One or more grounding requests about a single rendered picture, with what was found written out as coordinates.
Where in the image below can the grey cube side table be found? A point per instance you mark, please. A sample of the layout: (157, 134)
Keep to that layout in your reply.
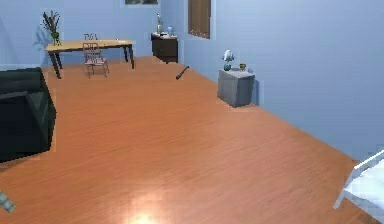
(235, 88)

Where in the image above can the dark green armchair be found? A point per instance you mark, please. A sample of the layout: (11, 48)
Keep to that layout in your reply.
(23, 113)

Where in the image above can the small grey green object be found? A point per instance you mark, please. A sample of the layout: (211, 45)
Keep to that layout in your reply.
(6, 201)

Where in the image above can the framed wall picture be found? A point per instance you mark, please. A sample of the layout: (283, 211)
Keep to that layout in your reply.
(141, 1)

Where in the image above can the black baseball bat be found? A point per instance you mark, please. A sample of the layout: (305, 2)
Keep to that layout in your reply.
(182, 73)

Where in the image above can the tall grey bottle vase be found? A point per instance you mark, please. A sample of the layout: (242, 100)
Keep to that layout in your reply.
(159, 25)

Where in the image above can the green vase with dark twigs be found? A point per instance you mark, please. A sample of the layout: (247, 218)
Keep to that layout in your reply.
(52, 26)

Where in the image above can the dark brown cabinet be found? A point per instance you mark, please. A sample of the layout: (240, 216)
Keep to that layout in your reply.
(165, 48)

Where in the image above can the pink metal chair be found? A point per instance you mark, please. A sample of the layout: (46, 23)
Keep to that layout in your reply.
(94, 57)

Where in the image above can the light wooden desk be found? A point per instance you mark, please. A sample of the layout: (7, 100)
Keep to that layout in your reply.
(90, 45)

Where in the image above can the brown window blind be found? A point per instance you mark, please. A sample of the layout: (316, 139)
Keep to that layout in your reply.
(199, 16)

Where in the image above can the pale blue round vase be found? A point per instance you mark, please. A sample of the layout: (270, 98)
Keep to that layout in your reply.
(170, 30)

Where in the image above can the white table lamp teal base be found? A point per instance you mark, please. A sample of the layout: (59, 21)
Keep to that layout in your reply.
(227, 57)

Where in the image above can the small gold bowl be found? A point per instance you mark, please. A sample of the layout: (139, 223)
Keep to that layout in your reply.
(242, 66)

